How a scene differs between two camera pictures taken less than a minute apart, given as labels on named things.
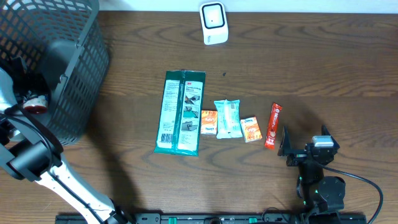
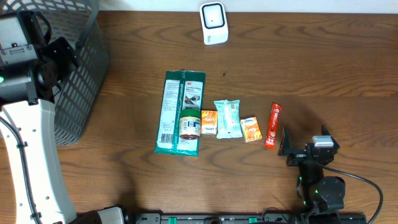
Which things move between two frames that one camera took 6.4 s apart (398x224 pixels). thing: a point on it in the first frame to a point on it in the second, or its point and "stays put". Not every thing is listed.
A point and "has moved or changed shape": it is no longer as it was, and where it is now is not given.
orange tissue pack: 209,122 stays put
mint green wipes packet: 229,123 stays put
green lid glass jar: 37,105 has moved or changed shape
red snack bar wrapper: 272,127 stays put
